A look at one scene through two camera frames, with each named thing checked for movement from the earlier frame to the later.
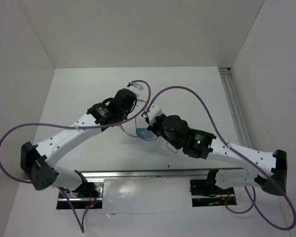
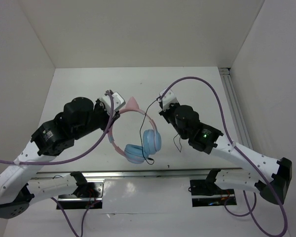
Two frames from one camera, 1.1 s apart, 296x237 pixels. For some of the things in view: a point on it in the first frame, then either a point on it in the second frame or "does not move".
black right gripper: x=152 y=128 to x=165 y=112
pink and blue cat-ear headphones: x=143 y=133 to x=151 y=142
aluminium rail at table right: x=235 y=106 does not move
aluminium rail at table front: x=98 y=174 does not move
